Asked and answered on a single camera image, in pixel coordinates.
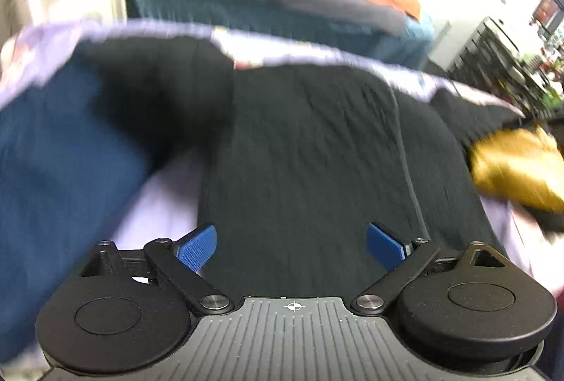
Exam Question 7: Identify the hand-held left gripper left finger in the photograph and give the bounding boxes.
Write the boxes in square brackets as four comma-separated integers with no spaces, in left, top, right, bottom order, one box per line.
[79,225,234,315]

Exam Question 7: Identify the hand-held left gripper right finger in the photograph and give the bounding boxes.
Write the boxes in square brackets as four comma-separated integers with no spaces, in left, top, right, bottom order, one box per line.
[351,222,508,317]

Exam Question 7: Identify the black quilted jacket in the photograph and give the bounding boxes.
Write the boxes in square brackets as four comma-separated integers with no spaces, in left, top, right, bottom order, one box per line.
[75,35,525,298]

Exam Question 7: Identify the mustard yellow garment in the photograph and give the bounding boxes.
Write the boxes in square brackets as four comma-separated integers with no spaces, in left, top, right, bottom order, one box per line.
[468,126,564,214]

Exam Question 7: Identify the dark blue cloth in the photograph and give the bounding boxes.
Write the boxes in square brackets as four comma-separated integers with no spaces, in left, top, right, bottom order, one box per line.
[0,50,177,364]

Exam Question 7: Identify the black storage rack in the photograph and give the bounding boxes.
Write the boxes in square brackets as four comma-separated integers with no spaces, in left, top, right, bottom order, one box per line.
[447,16,553,119]

